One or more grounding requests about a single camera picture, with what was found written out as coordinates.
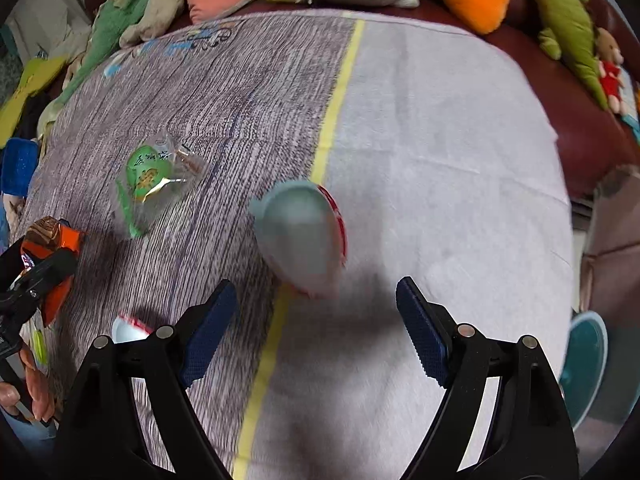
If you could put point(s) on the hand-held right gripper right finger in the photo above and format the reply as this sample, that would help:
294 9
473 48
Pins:
425 340

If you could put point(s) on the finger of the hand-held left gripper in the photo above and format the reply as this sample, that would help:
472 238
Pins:
47 272
10 260

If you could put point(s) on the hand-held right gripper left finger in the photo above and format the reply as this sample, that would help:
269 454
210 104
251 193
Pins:
210 335

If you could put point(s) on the orange snack packet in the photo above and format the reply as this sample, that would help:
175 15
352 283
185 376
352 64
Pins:
62 240

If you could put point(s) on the white plastic cup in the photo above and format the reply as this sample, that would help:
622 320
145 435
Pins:
295 240

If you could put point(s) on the person's left forearm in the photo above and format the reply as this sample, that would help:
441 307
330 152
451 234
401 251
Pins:
25 435

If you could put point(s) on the person's left hand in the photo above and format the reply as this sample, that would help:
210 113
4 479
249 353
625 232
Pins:
37 390

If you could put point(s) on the green bottle lid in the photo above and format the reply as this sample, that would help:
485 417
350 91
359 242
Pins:
39 347

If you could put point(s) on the small white red-rimmed cup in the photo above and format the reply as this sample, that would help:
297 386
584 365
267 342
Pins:
129 327

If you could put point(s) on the green clear snack wrapper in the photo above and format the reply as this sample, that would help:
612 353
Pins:
150 175

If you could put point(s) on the yellow green plush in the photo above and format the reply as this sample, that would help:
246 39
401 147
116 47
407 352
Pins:
30 90

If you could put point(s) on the dark red sofa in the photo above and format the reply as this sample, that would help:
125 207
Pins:
575 150

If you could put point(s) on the white cloth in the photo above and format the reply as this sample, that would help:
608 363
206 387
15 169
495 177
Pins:
45 15

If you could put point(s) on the green dinosaur plush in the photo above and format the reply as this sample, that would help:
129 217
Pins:
110 20

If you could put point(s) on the beige bear plush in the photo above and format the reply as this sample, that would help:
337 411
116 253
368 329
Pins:
160 5

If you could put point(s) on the small brown bear plush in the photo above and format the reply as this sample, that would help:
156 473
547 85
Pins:
610 70

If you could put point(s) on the olive green crocodile plush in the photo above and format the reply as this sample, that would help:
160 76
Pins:
570 30

